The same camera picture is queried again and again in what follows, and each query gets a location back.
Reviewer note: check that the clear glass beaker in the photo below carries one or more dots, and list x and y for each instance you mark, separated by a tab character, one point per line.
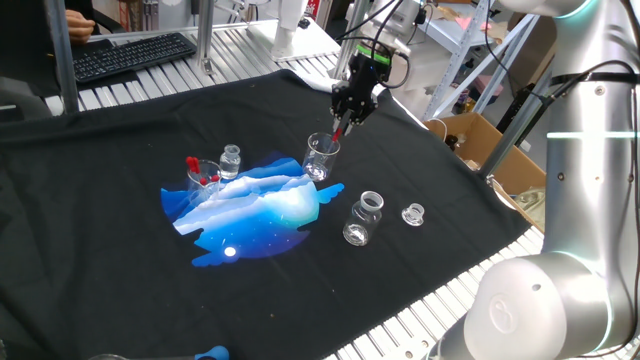
320	167

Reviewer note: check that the glass beaker holding droppers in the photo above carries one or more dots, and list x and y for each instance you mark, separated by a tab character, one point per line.
197	192

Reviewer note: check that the bare person hand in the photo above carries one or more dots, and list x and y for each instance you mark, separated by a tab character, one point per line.
80	27

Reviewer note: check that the black rectangular panel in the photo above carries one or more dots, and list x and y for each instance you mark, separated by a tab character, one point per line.
515	107

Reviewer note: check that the small clear glass vial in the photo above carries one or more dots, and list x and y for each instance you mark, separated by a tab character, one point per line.
230	167

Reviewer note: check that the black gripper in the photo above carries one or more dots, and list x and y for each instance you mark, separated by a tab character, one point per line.
367	75

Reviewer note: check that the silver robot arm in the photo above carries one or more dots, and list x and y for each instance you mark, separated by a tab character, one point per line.
590	200

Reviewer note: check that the white plastic stand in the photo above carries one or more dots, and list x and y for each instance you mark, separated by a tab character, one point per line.
290	45

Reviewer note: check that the clear wide-mouth glass bottle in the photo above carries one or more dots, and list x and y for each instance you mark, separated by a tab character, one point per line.
362	222

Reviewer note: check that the black computer keyboard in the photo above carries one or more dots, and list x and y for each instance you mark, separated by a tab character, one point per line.
130	55

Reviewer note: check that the white foam blocks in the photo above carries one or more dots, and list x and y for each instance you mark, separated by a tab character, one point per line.
425	70

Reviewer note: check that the glass beaker holding liquid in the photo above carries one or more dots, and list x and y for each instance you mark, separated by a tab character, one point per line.
107	357

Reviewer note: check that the white towel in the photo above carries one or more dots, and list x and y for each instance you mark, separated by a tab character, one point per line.
317	82

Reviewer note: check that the brown cardboard box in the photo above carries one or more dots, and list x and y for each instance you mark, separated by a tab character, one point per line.
475	135

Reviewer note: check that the red sign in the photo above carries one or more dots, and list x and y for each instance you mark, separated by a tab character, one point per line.
313	7

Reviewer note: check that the brown wooden board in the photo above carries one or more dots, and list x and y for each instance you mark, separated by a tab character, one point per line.
535	45

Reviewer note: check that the long blue bulb pipette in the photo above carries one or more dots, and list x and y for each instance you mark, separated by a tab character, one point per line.
212	353

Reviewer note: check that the grey metal shelf rack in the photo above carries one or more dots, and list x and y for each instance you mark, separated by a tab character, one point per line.
457	60

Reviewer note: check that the black cloth with blue print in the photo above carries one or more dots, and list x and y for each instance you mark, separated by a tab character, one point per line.
100	280

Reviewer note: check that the grey chair back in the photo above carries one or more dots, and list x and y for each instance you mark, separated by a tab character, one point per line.
20	100

